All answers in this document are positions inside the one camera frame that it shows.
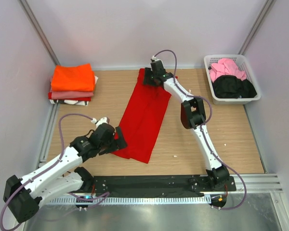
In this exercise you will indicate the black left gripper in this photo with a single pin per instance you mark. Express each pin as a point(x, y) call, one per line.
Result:
point(117, 144)

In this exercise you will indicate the slotted white cable duct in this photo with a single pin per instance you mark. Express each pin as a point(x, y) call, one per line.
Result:
point(71, 200)

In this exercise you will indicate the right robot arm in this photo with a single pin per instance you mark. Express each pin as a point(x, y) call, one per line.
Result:
point(193, 118)

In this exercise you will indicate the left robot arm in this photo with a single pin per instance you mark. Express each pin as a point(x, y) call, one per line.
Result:
point(26, 195)

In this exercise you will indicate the white plastic laundry basket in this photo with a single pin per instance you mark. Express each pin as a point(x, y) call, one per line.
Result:
point(243, 65)

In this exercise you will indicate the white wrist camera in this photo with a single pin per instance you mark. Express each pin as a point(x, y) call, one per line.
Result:
point(154, 58)
point(100, 121)

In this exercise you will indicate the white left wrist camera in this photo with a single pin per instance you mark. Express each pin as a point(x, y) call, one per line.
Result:
point(100, 121)

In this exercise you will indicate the black t shirt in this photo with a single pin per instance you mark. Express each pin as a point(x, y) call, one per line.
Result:
point(231, 87)

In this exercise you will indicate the aluminium rail frame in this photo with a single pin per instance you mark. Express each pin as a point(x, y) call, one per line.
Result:
point(234, 143)

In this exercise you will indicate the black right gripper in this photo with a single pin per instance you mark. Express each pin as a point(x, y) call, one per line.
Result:
point(147, 73)

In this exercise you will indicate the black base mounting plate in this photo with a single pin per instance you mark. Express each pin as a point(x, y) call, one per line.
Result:
point(192, 183)

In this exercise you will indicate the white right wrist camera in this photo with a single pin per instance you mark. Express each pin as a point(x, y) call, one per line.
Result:
point(154, 58)

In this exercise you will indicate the folded red white t shirt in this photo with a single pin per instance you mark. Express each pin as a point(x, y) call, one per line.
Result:
point(69, 101)

